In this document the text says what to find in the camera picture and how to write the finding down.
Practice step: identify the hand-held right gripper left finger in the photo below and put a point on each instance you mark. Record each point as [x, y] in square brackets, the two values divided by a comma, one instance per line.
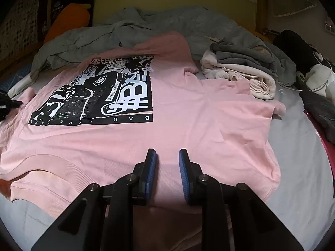
[151, 172]

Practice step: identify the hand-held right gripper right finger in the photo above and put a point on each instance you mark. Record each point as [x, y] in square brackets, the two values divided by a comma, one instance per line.
[185, 177]

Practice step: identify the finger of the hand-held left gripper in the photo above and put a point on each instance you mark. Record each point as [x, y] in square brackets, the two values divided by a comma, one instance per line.
[7, 104]

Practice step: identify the pink printed T-shirt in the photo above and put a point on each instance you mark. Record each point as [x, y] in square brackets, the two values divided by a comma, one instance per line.
[183, 115]

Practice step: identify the blue pillow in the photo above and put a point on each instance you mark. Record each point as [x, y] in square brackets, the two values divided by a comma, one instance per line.
[13, 79]

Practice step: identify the patterned curtain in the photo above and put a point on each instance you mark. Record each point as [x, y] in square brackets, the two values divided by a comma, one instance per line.
[18, 23]

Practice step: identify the orange carrot plush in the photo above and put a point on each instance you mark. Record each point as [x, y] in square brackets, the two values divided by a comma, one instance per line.
[68, 18]

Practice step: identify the black printed banner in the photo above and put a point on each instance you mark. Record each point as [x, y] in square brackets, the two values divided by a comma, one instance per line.
[52, 2]

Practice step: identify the grey printed bed sheet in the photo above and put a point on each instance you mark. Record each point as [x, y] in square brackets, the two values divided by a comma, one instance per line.
[301, 175]

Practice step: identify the cream folded garment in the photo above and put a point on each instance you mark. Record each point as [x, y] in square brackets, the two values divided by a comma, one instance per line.
[259, 86]

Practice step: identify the grey folded garment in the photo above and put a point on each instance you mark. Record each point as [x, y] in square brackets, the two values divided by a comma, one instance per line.
[240, 55]

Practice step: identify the red cloth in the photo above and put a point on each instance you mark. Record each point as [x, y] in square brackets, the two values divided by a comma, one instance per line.
[330, 149]

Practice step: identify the dark grey garment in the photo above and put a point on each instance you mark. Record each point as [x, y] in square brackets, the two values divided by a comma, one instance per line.
[319, 109]

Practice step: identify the grey-green duvet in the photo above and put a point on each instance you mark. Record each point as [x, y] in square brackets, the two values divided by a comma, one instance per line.
[167, 21]

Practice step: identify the white fluffy garment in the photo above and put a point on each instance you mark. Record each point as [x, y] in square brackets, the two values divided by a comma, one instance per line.
[319, 78]

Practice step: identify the black clothing pile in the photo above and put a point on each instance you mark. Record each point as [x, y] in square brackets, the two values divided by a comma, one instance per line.
[293, 44]

